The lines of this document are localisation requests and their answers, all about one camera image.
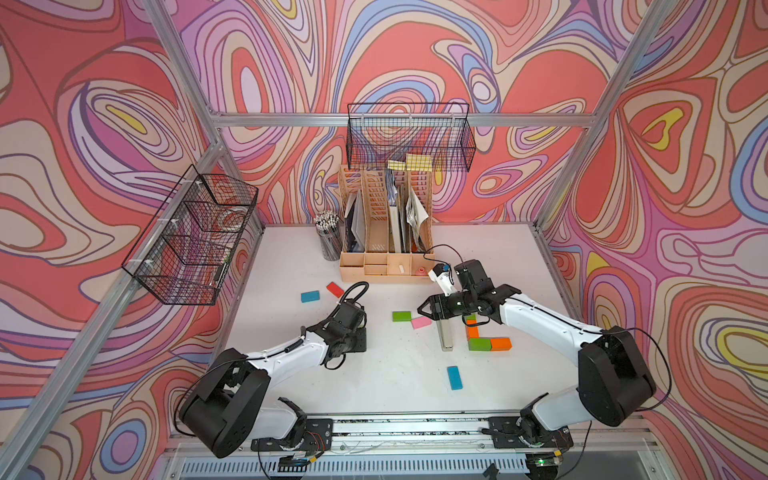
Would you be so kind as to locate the clear cup of pencils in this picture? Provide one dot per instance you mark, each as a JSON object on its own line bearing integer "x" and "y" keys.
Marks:
{"x": 328, "y": 228}

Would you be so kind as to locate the beige desk organizer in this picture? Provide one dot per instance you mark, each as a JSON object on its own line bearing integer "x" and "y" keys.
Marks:
{"x": 386, "y": 225}

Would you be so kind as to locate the black white stapler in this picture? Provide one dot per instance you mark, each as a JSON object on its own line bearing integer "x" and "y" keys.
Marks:
{"x": 445, "y": 334}

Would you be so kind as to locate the left black wire basket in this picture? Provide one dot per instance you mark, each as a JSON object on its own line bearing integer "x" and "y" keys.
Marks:
{"x": 183, "y": 256}

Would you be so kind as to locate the teal block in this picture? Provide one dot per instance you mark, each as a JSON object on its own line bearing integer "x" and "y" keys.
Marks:
{"x": 454, "y": 377}
{"x": 310, "y": 296}

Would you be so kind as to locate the teal block front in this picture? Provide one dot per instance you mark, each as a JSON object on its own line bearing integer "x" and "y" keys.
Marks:
{"x": 454, "y": 377}

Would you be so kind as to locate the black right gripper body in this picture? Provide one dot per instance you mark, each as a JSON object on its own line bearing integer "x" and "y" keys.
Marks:
{"x": 460, "y": 303}

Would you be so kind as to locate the dark green block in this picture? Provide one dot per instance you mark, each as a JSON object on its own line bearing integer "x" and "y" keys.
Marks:
{"x": 480, "y": 344}

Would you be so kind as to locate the black wire basket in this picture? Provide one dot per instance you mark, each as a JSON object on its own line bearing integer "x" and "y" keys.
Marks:
{"x": 183, "y": 256}
{"x": 380, "y": 131}

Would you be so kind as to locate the back black wire basket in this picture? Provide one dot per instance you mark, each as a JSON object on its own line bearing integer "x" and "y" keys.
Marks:
{"x": 380, "y": 131}

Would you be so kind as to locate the yellow sticky note block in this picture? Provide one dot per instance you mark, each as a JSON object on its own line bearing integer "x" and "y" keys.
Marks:
{"x": 412, "y": 162}

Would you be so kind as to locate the pink wooden block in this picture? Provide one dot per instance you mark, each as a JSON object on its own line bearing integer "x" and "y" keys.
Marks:
{"x": 420, "y": 322}

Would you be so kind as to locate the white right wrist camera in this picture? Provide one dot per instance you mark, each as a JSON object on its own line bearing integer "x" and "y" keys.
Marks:
{"x": 441, "y": 274}

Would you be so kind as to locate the red wooden block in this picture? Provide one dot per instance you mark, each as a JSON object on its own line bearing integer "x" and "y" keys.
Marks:
{"x": 335, "y": 290}

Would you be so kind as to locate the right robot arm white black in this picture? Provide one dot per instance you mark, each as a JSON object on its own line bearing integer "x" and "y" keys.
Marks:
{"x": 613, "y": 378}

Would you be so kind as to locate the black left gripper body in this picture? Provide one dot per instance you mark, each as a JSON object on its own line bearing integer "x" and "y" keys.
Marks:
{"x": 356, "y": 342}

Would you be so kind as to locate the metal base rail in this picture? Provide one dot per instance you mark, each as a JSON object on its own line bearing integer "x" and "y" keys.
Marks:
{"x": 445, "y": 441}

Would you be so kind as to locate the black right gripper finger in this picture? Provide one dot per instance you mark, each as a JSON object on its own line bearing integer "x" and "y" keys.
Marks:
{"x": 432, "y": 312}
{"x": 434, "y": 301}

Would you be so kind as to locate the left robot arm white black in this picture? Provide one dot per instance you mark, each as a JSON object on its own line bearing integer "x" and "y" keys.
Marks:
{"x": 226, "y": 407}

